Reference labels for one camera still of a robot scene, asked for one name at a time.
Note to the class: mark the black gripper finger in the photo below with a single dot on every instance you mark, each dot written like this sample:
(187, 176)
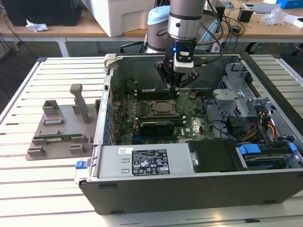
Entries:
(190, 79)
(163, 73)

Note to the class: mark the silver CPU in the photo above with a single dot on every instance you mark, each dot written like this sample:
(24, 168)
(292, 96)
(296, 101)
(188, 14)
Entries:
(164, 107)

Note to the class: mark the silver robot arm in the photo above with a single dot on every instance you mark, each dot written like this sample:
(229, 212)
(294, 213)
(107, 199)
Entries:
(184, 26)

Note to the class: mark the CPU socket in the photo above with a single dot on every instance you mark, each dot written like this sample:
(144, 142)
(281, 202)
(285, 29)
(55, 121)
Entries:
(149, 111)

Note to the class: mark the black RAM slot row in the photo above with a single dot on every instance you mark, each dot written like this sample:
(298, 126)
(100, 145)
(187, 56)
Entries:
(154, 94)
(165, 117)

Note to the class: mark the black round board component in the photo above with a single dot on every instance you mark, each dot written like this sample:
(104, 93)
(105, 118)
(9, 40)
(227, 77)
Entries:
(129, 85)

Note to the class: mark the green motherboard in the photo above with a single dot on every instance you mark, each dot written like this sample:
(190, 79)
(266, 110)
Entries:
(191, 118)

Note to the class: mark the silver metal drive cage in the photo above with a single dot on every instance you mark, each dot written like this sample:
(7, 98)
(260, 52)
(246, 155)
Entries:
(227, 94)

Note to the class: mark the large white box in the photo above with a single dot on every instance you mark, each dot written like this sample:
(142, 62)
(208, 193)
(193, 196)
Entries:
(123, 19)

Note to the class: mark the black graphics card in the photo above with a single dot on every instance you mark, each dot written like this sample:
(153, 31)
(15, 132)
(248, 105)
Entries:
(156, 128)

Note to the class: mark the black connector block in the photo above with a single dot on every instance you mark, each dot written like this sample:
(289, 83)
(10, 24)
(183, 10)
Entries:
(235, 127)

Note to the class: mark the black plastic bay cover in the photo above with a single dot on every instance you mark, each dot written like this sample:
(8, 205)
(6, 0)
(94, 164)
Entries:
(213, 156)

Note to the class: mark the wooden office desk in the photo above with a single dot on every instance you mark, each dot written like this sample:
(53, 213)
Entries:
(71, 29)
(260, 30)

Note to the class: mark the blue disk carrier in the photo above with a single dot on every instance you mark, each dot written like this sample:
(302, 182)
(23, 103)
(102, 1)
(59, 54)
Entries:
(249, 149)

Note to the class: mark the silver power supply with label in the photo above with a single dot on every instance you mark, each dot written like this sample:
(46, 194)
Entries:
(111, 163)

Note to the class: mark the white flat carton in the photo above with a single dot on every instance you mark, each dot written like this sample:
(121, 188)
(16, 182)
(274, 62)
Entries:
(267, 8)

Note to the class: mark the clear plastic bag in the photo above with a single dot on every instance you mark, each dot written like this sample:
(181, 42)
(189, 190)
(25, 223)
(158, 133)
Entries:
(274, 16)

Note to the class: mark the grey parts rack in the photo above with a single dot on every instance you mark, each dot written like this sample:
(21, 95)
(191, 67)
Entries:
(68, 127)

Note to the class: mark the green RAM stick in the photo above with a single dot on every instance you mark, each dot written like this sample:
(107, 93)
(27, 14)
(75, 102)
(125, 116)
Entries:
(71, 136)

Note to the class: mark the black open PC case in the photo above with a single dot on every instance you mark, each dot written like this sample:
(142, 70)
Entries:
(189, 196)

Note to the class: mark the small white box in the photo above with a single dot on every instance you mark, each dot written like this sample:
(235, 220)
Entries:
(298, 22)

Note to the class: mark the small blue plastic tab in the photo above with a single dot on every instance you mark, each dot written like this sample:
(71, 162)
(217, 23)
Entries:
(293, 146)

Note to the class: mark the blue case latch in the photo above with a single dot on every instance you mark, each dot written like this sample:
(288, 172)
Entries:
(80, 164)

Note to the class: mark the blue carton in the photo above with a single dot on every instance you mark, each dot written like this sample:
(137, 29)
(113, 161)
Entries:
(291, 3)

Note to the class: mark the crumpled white paper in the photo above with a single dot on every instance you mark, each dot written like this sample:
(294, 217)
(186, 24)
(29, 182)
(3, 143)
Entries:
(35, 26)

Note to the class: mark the large black computer tower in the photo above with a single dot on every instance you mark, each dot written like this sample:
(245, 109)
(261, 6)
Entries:
(35, 11)

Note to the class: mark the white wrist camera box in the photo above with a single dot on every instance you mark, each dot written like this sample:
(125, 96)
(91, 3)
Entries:
(183, 67)

